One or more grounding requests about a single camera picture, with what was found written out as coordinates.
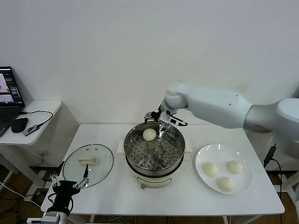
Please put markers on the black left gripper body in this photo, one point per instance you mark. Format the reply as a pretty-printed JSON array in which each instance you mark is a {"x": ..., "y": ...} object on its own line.
[{"x": 63, "y": 190}]

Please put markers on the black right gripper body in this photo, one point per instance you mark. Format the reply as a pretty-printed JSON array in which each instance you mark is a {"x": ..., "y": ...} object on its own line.
[{"x": 161, "y": 115}]

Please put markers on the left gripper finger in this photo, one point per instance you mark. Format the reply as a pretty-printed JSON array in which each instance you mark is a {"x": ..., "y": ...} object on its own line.
[
  {"x": 54, "y": 179},
  {"x": 86, "y": 172}
]

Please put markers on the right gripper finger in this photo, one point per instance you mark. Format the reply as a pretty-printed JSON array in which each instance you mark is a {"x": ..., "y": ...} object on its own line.
[
  {"x": 148, "y": 116},
  {"x": 164, "y": 128}
]

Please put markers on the white steamed baozi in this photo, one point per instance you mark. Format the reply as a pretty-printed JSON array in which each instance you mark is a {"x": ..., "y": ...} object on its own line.
[
  {"x": 225, "y": 184},
  {"x": 234, "y": 167},
  {"x": 210, "y": 169},
  {"x": 149, "y": 134}
]

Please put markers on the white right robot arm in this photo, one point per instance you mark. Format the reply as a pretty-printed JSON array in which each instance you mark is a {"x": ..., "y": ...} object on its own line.
[{"x": 217, "y": 105}]

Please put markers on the perforated steel steamer basket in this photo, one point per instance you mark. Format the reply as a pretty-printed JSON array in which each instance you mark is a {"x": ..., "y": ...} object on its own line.
[{"x": 170, "y": 158}]

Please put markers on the white table leg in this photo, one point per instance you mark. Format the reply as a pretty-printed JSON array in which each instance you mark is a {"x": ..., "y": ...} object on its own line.
[
  {"x": 92, "y": 219},
  {"x": 226, "y": 219}
]

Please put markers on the white round plate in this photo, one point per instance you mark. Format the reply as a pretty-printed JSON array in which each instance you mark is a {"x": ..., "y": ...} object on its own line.
[{"x": 205, "y": 154}]

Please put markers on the small black stickered device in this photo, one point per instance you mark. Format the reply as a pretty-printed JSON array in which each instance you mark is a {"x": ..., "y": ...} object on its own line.
[{"x": 31, "y": 130}]

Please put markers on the cream electric cooker pot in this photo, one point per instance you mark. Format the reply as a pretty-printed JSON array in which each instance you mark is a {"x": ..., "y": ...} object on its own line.
[{"x": 151, "y": 182}]

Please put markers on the white rounded side table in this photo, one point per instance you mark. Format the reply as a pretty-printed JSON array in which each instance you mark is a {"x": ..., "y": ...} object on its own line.
[{"x": 42, "y": 116}]

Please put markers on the black computer mouse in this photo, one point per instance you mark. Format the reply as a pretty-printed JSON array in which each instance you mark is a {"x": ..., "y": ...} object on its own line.
[{"x": 19, "y": 125}]

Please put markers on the open black laptop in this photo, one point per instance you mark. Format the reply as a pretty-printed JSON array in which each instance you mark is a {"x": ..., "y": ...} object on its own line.
[{"x": 7, "y": 109}]

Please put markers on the white labelled side table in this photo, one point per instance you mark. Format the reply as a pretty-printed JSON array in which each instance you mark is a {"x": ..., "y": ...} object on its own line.
[{"x": 289, "y": 163}]

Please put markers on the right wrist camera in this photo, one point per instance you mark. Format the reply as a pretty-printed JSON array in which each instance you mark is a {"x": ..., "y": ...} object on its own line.
[{"x": 174, "y": 121}]

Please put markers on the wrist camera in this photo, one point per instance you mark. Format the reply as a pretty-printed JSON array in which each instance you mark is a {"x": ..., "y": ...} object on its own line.
[
  {"x": 174, "y": 121},
  {"x": 35, "y": 220}
]

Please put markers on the white wall socket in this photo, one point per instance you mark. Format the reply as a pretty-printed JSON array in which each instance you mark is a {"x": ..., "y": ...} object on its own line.
[{"x": 43, "y": 154}]

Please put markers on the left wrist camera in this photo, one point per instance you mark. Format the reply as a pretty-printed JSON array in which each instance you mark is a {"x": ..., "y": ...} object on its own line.
[{"x": 35, "y": 220}]

